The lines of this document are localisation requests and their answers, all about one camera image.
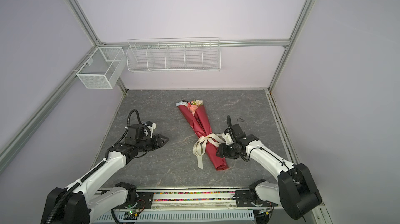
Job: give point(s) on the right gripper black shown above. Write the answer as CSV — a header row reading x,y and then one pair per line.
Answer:
x,y
223,151

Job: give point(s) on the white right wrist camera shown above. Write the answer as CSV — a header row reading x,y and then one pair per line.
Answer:
x,y
227,138

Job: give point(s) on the dark red wrapping paper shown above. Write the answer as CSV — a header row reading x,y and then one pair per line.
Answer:
x,y
199,122

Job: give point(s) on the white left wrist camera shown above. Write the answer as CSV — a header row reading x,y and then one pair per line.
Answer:
x,y
149,129

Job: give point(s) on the small white mesh basket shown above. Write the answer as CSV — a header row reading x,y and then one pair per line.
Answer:
x,y
103,68

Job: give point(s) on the white perforated vent panel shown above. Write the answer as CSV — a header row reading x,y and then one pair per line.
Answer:
x,y
186,217

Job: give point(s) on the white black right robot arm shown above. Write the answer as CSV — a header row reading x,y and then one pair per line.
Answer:
x,y
278,174

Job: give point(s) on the red pink fake rose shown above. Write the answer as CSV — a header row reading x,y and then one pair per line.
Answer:
x,y
192,107

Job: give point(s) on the aluminium frame profile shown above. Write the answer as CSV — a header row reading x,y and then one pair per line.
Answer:
x,y
19,140

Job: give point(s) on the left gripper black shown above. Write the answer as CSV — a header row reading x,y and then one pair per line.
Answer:
x,y
158,142

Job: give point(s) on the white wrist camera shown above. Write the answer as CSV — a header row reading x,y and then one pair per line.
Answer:
x,y
227,138
149,129

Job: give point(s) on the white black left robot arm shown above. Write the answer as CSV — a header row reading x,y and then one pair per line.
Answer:
x,y
90,186

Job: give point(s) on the cream printed ribbon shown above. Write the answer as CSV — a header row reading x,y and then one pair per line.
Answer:
x,y
208,145

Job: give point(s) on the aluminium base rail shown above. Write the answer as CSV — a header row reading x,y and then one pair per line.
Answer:
x,y
151,199

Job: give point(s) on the cream fake rose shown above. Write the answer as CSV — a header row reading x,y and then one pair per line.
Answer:
x,y
197,102

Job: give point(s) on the long white wire basket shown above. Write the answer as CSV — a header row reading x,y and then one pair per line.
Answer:
x,y
174,54

